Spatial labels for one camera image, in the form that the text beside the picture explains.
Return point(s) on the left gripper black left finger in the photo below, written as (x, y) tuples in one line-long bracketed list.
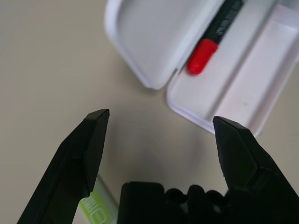
[(70, 163)]

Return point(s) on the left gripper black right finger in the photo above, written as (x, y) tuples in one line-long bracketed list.
[(243, 154)]

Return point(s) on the green eraser pack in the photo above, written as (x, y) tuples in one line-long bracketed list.
[(98, 210)]

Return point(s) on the black marker with red cap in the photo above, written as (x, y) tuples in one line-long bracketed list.
[(202, 56)]

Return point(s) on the white plastic pencil case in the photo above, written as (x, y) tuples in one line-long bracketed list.
[(151, 35)]

